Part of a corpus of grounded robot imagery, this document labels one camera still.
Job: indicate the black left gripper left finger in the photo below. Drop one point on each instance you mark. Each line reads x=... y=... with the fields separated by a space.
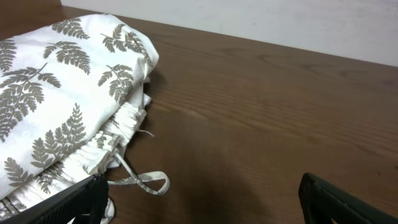
x=83 y=202

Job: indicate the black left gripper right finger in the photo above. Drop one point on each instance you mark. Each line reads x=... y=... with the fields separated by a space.
x=323 y=202

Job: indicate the white fern-print drawstring bag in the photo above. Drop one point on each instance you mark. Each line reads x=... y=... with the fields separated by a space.
x=72 y=97

